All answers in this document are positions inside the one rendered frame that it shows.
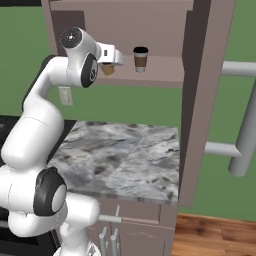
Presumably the white wall socket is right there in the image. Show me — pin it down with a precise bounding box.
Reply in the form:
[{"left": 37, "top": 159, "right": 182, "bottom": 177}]
[{"left": 58, "top": 85, "right": 74, "bottom": 107}]

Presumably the grey drawer handle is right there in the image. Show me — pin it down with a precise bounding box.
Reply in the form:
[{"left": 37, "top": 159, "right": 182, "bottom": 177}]
[{"left": 98, "top": 204, "right": 123, "bottom": 224}]

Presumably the black hob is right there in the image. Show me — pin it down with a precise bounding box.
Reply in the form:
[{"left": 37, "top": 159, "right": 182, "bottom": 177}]
[{"left": 0, "top": 114, "right": 78, "bottom": 168}]

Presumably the brown coffee cup black lid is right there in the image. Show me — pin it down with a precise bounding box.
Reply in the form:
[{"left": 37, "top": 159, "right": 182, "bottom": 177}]
[{"left": 132, "top": 46, "right": 150, "bottom": 74}]

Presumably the taupe base cabinet door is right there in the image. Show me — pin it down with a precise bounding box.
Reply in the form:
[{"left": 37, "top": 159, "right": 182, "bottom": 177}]
[
  {"left": 87, "top": 222, "right": 118, "bottom": 256},
  {"left": 115, "top": 222, "right": 177, "bottom": 256}
]

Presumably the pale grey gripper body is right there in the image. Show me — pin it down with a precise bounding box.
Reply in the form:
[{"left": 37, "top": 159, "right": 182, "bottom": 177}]
[{"left": 111, "top": 46, "right": 126, "bottom": 67}]

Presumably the taupe drawer front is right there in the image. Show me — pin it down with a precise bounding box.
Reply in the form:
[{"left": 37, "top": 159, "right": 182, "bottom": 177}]
[{"left": 95, "top": 197, "right": 162, "bottom": 225}]

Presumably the amber brown drink bottle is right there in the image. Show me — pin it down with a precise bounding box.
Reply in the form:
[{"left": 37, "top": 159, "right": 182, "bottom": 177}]
[{"left": 100, "top": 62, "right": 116, "bottom": 77}]

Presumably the grey bar door handle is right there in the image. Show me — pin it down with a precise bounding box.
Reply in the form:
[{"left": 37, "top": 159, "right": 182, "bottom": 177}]
[{"left": 203, "top": 60, "right": 256, "bottom": 178}]

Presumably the black oven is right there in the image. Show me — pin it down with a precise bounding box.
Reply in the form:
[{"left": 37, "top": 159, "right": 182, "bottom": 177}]
[{"left": 0, "top": 204, "right": 62, "bottom": 256}]

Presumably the open taupe wall cabinet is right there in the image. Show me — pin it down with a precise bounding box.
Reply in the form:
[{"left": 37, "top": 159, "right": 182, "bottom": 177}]
[{"left": 41, "top": 0, "right": 195, "bottom": 89}]

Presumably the grey base cabinet handle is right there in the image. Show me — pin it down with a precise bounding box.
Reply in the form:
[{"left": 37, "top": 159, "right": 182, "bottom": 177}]
[
  {"left": 110, "top": 227, "right": 121, "bottom": 256},
  {"left": 98, "top": 226, "right": 109, "bottom": 256}
]

